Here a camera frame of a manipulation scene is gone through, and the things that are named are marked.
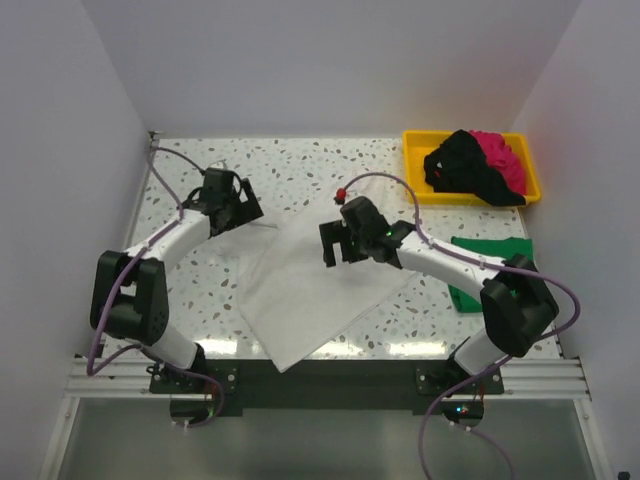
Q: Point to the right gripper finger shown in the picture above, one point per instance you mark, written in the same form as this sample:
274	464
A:
352	252
331	234

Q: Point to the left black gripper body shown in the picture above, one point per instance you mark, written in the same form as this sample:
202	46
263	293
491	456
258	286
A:
240	211

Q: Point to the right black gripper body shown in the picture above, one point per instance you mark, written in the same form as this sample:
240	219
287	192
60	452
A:
358	237

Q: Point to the white t shirt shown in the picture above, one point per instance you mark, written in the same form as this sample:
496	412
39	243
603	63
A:
291	302

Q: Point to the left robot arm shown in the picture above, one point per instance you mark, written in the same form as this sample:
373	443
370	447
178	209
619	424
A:
130	294

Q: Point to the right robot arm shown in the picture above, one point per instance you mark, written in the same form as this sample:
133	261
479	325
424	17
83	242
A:
517	306

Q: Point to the yellow plastic bin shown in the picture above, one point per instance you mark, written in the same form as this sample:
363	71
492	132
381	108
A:
416	144

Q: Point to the black t shirt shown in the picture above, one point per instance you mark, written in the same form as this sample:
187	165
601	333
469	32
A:
459	165

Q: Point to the folded green t shirt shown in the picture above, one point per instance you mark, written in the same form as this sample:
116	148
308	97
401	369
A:
504	248

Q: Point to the pink t shirt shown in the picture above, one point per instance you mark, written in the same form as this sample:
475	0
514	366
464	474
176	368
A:
501	157

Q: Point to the aluminium frame rail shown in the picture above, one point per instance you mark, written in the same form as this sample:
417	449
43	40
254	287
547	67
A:
419	322

